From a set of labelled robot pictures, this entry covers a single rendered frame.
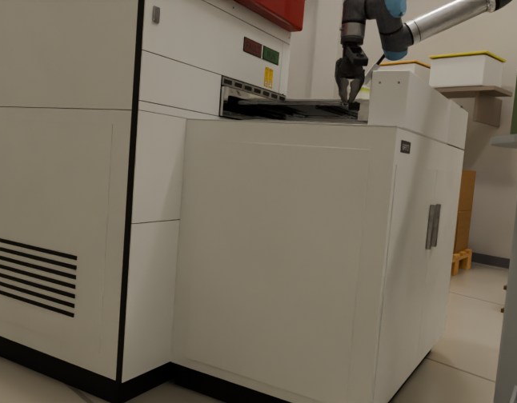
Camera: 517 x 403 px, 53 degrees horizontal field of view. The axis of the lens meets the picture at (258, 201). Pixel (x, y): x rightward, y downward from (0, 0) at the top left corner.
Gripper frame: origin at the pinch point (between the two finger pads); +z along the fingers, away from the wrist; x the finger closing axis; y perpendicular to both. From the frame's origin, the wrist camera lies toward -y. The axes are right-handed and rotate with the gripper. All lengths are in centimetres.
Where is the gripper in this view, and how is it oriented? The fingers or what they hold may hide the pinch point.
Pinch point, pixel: (347, 102)
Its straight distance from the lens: 168.9
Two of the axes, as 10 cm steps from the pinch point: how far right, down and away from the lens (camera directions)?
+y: -0.7, -0.8, 9.9
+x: -9.9, -0.7, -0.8
